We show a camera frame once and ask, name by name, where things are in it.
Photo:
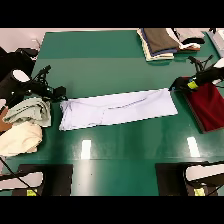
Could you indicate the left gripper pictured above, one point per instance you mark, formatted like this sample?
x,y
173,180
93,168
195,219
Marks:
x,y
60,93

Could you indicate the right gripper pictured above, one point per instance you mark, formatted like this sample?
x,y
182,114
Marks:
x,y
181,84

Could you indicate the white shirt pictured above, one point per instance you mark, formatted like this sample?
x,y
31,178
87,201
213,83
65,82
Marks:
x,y
116,108

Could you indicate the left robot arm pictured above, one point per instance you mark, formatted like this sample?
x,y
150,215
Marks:
x,y
13,85

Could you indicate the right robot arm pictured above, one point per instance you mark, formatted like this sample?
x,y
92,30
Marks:
x,y
210,75

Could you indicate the dark red garment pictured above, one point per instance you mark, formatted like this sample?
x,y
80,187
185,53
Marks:
x,y
208,106

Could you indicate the blue folded garment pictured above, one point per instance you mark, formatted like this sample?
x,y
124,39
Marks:
x,y
166,51

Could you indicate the orange folded garment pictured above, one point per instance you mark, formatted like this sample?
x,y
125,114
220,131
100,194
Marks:
x,y
189,49

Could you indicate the cream folded garment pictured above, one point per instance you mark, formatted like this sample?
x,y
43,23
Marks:
x,y
156,57

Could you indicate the pale green garment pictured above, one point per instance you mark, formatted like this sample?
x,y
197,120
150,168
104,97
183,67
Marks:
x,y
28,111

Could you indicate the black garment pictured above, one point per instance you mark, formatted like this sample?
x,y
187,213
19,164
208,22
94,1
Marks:
x,y
195,41

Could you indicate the grey-brown folded garment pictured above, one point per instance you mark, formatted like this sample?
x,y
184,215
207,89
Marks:
x,y
160,39

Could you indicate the white folded garment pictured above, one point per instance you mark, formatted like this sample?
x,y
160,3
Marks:
x,y
188,33

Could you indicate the brown garment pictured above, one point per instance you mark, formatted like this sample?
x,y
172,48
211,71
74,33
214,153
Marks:
x,y
3,121

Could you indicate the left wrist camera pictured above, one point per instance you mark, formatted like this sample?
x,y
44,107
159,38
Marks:
x,y
45,71

